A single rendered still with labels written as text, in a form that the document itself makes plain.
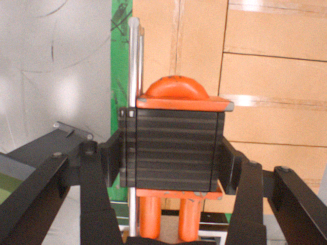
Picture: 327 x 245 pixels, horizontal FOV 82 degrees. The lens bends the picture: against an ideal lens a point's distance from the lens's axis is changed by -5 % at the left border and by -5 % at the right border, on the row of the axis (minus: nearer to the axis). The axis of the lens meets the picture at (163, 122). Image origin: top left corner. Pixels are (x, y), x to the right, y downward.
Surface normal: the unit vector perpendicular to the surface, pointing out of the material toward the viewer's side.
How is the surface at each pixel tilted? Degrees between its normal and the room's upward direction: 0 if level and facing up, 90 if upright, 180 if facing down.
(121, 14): 0
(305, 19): 0
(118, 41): 0
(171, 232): 90
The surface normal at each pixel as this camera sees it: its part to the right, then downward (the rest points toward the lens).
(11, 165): -0.03, 0.23
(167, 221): 0.04, -0.97
